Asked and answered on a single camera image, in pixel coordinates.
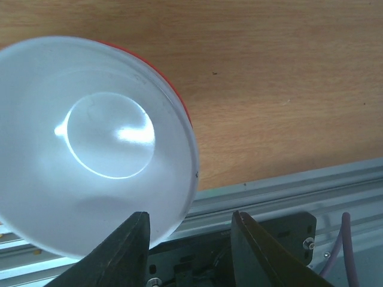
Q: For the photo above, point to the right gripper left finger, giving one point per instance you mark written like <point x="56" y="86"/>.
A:
<point x="120" y="260"/>

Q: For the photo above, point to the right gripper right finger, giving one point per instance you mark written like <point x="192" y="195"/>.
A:
<point x="259" y="260"/>

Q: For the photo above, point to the red patterned bowl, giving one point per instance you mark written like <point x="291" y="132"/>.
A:
<point x="90" y="134"/>

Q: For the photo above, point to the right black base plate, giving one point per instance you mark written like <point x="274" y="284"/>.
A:
<point x="206" y="259"/>

